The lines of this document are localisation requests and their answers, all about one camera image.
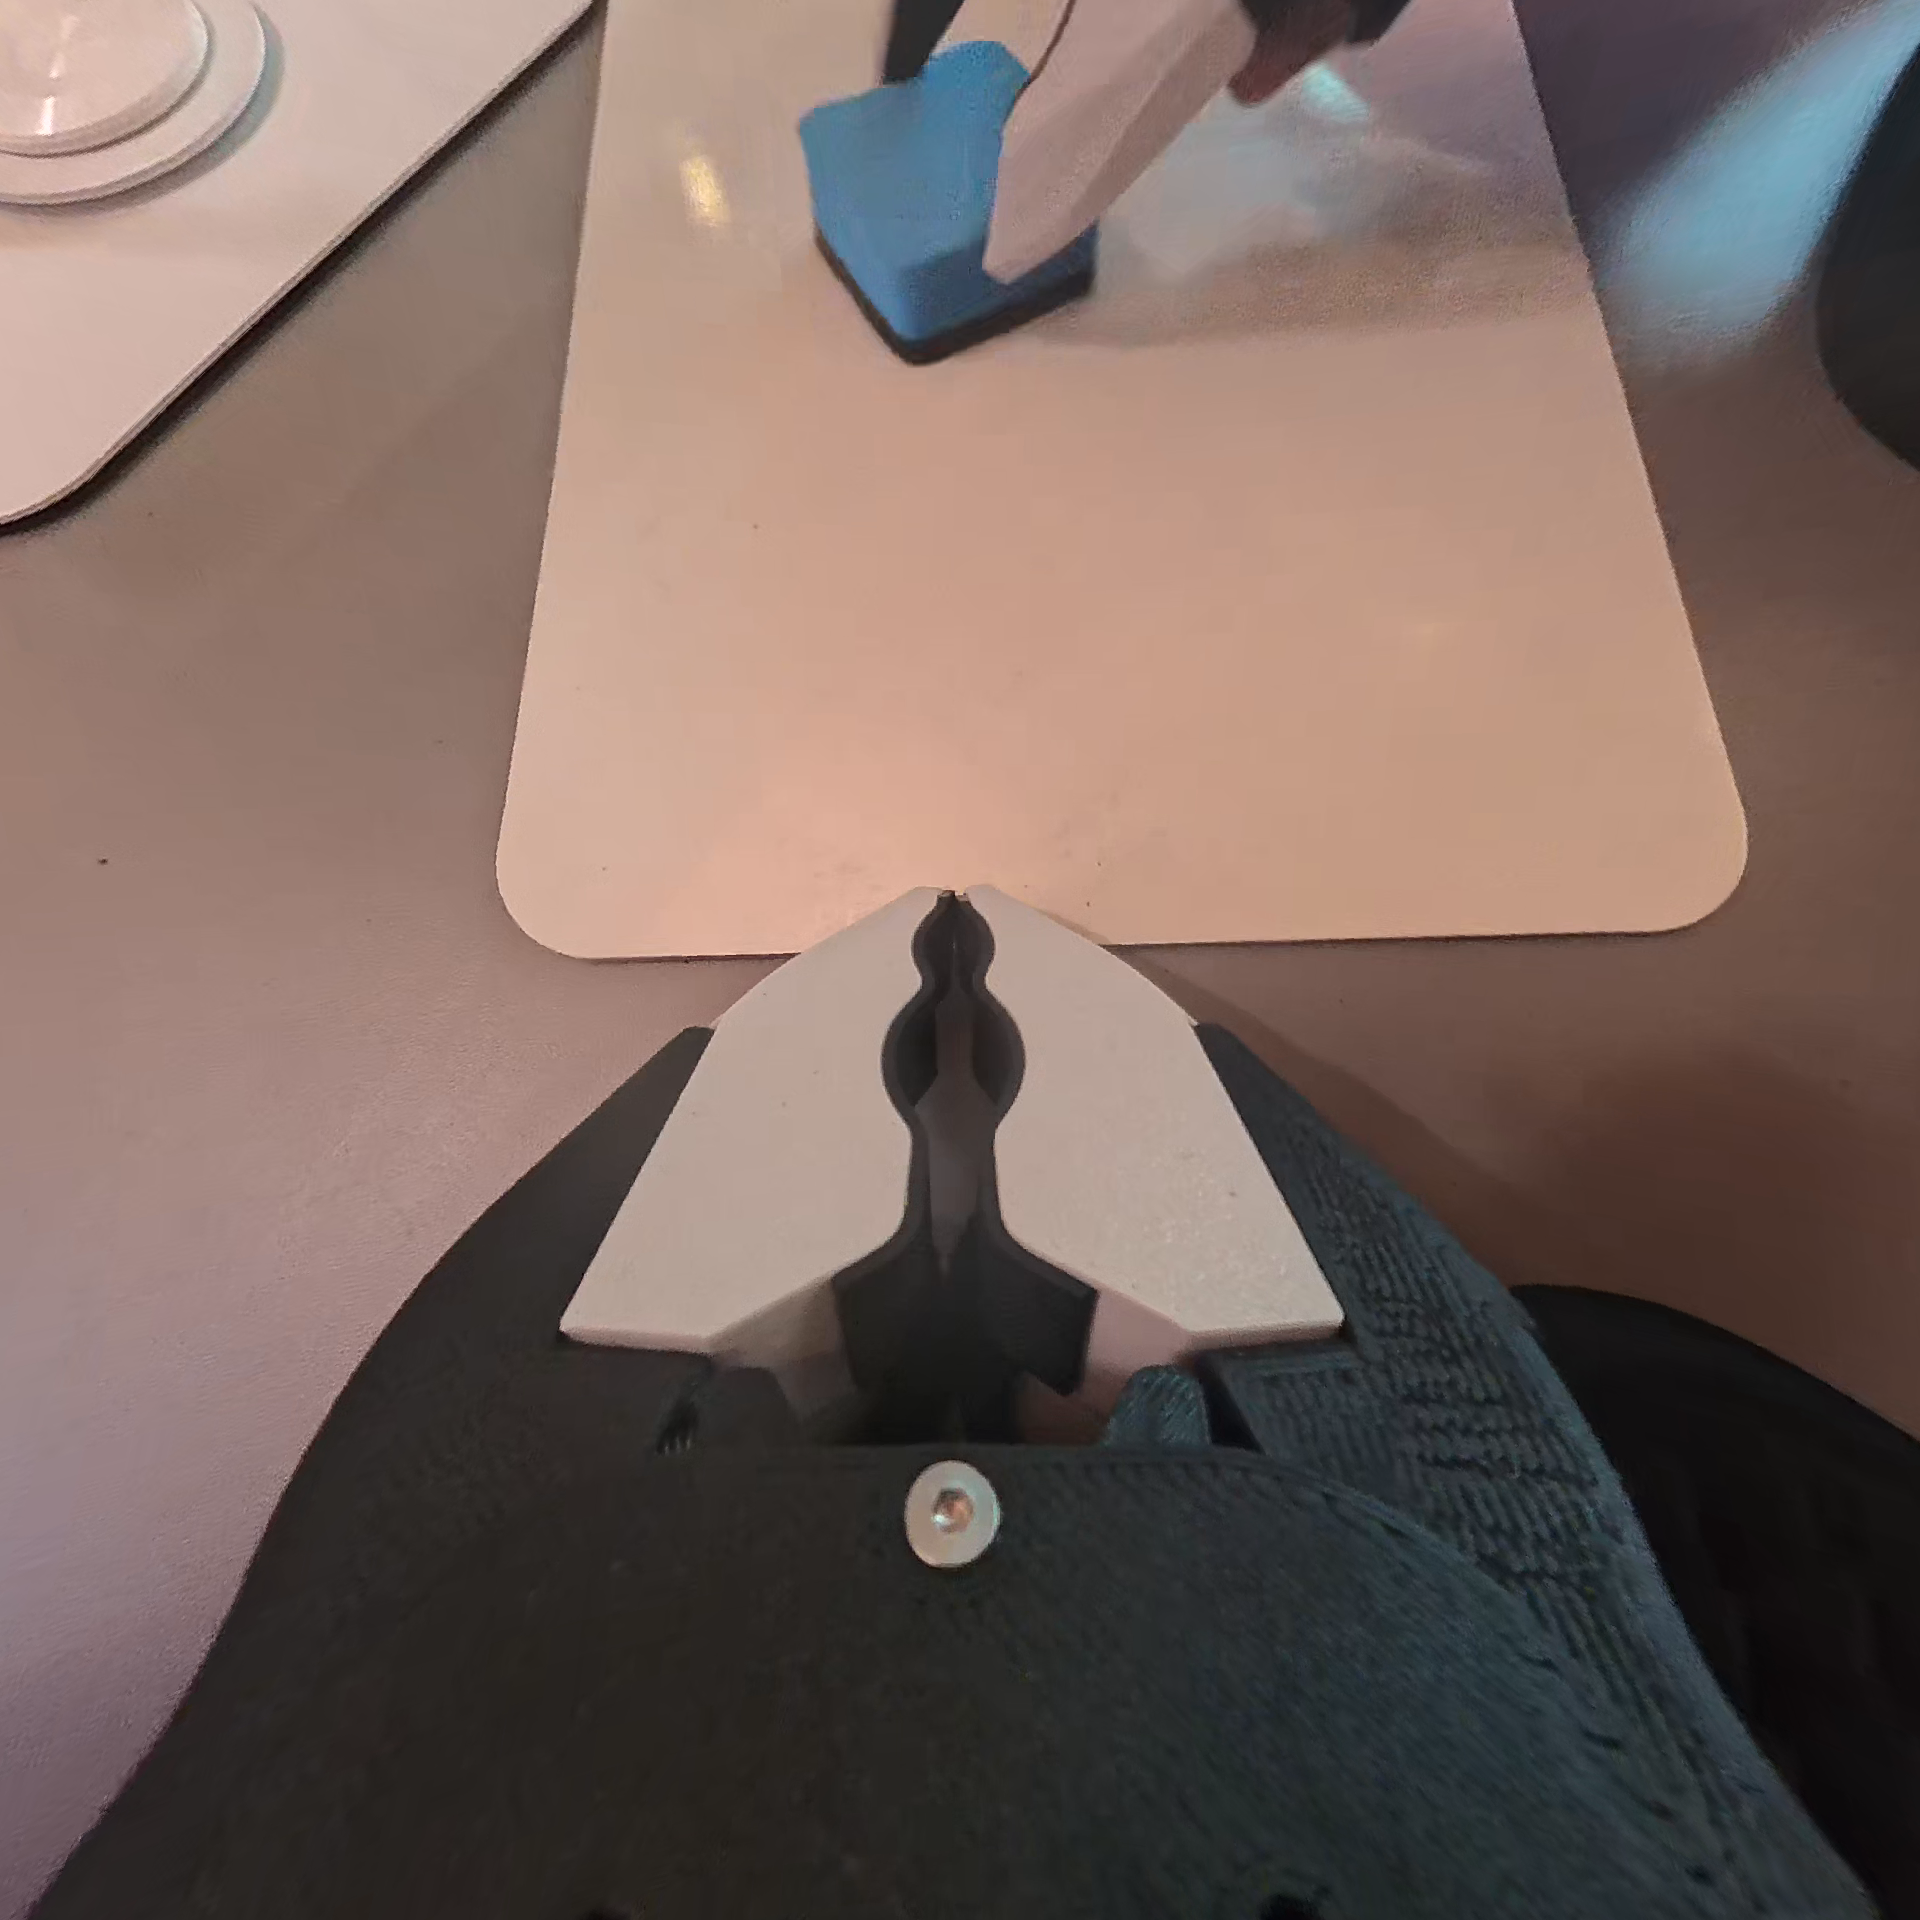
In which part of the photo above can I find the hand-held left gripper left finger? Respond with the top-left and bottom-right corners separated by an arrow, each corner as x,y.
566,890 -> 957,1395

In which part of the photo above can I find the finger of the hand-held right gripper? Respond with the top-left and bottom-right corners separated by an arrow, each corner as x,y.
878,0 -> 1079,86
985,0 -> 1413,293

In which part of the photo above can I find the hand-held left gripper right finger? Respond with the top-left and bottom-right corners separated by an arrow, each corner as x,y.
955,890 -> 1341,1395

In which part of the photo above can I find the blue whiteboard eraser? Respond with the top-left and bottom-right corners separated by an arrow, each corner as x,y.
800,42 -> 1102,367

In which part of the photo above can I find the white whiteboard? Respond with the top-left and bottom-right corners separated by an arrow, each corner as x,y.
497,0 -> 1752,963

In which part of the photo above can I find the white table sign stand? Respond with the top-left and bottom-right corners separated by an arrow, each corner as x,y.
0,0 -> 595,527

